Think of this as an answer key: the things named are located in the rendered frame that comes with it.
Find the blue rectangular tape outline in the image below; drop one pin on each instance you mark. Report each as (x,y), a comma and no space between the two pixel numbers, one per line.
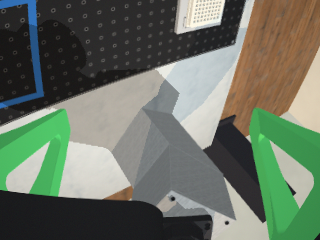
(34,50)

